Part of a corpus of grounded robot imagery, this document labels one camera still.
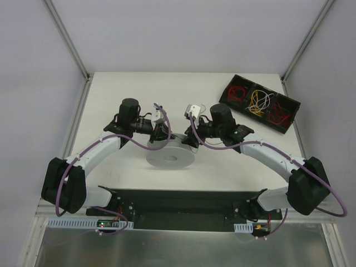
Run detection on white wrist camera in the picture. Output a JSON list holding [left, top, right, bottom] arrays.
[[151, 103, 167, 124], [184, 105, 201, 120]]

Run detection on right white cable duct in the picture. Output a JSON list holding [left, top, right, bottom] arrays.
[[234, 222, 254, 234]]

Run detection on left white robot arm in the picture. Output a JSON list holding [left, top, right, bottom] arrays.
[[41, 98, 171, 217]]

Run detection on white cable duct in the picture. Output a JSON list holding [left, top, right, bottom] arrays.
[[47, 218, 134, 230], [234, 222, 254, 234]]

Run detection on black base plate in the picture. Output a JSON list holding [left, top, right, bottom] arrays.
[[85, 187, 283, 231]]

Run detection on red wires right compartment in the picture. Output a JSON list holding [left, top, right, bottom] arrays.
[[268, 101, 293, 125]]

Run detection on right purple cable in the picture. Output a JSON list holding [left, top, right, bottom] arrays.
[[189, 112, 348, 240]]

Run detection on red wires left compartment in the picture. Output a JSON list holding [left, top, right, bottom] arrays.
[[228, 85, 249, 103]]

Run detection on grey plastic spool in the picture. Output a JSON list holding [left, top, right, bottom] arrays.
[[146, 133, 195, 170]]

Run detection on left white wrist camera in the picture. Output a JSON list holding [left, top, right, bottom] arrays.
[[151, 103, 167, 124]]

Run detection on purple cable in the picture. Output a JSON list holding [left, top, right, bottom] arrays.
[[55, 102, 171, 237], [189, 112, 348, 240]]

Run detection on white wire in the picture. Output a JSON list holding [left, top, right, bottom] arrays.
[[247, 93, 276, 112]]

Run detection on aluminium frame rail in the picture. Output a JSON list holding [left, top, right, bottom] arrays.
[[35, 199, 337, 224]]

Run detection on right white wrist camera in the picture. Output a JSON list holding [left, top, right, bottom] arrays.
[[184, 105, 201, 120]]

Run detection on black three-compartment bin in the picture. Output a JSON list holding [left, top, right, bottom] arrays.
[[219, 75, 300, 134]]

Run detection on red wires compartment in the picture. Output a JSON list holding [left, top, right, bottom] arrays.
[[228, 85, 249, 103], [268, 101, 293, 125]]

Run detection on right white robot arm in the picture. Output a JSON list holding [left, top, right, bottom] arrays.
[[183, 103, 330, 221]]

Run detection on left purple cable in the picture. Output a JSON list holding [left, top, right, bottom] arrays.
[[55, 102, 171, 237]]

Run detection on left white cable duct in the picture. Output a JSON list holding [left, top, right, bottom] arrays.
[[47, 218, 134, 230]]

